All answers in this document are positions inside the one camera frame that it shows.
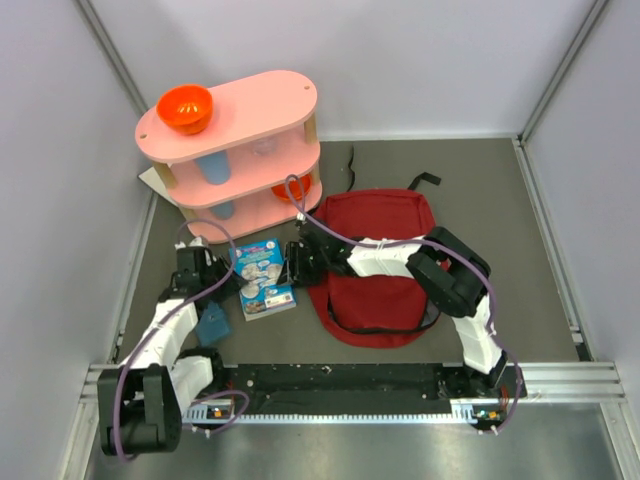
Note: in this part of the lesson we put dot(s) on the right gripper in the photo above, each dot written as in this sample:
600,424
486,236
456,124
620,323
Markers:
292,269

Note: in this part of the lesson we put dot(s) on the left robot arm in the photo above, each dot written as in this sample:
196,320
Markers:
143,401

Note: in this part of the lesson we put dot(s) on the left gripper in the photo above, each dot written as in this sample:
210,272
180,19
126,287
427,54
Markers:
235,284

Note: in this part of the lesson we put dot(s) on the blue illustrated book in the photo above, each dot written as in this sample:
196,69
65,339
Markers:
260,265

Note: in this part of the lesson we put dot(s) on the blue plastic cup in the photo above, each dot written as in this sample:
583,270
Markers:
215,167

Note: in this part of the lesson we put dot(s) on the orange bowl lower shelf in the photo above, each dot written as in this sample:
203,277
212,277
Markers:
298,188

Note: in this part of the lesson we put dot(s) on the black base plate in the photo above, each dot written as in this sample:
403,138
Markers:
360,389

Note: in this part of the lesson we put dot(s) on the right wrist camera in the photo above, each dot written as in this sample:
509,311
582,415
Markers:
301,217

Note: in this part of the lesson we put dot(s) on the red backpack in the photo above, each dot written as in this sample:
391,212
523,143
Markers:
375,312

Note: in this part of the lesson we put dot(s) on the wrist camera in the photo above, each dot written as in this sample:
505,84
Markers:
301,217
198,242

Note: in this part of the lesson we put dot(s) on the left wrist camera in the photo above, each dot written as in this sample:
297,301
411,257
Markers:
198,242

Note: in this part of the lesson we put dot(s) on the orange bowl on top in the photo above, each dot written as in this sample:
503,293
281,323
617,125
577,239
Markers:
186,109

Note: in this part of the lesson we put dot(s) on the clear plastic cup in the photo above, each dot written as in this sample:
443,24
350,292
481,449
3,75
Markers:
265,146

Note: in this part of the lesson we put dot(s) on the aluminium frame rail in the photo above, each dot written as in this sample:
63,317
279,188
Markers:
572,382

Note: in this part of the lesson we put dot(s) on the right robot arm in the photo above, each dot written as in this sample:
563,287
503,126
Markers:
453,277

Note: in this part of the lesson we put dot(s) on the pink three-tier wooden shelf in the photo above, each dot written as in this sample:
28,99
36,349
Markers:
278,103

